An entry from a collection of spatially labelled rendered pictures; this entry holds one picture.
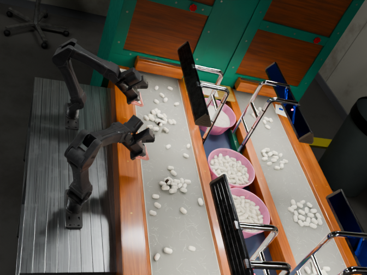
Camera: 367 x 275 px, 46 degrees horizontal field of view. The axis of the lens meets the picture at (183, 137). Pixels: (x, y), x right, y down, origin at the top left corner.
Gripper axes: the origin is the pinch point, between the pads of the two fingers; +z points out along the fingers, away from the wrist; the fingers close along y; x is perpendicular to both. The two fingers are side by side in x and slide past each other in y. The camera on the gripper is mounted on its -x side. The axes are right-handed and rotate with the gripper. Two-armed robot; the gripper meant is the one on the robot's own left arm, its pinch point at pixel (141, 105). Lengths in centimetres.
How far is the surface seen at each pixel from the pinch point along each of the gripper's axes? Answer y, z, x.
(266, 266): -106, 4, -37
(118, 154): -28.7, -2.4, 14.1
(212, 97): 3.6, 21.0, -31.9
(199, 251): -78, 25, -6
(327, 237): -91, 31, -57
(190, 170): -31.0, 27.9, -8.4
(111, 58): 46.8, -6.6, 13.1
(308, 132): -30, 42, -68
